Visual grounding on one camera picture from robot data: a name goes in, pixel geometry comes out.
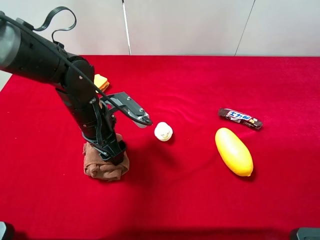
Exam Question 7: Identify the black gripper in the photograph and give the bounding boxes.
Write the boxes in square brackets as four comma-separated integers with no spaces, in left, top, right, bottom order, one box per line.
[55,88,126,165]

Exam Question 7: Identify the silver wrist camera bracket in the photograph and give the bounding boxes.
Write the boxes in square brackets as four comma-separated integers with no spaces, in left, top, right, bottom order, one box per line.
[101,92,153,128]

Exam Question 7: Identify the brown cloth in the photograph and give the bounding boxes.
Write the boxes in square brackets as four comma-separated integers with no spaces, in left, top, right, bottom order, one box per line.
[82,142,130,182]

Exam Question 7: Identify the red velvet tablecloth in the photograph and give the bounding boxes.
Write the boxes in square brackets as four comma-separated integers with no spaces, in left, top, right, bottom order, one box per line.
[0,55,320,240]

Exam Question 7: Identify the dark chocolate bar wrapper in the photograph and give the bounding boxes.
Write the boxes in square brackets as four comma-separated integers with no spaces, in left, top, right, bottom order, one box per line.
[218,108,263,130]

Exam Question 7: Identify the white toy garlic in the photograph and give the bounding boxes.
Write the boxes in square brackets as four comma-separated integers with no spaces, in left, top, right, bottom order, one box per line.
[154,122,173,142]

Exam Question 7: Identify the toy sandwich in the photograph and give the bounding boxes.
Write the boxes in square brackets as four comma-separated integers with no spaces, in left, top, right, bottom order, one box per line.
[93,74,110,92]

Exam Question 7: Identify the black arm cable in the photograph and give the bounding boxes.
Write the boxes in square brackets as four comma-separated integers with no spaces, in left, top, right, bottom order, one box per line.
[0,6,153,126]

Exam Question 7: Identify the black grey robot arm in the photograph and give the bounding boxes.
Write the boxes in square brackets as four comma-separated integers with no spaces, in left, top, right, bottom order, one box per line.
[0,12,126,166]

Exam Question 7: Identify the yellow toy mango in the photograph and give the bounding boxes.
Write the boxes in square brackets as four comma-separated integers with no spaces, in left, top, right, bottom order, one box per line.
[215,127,254,177]

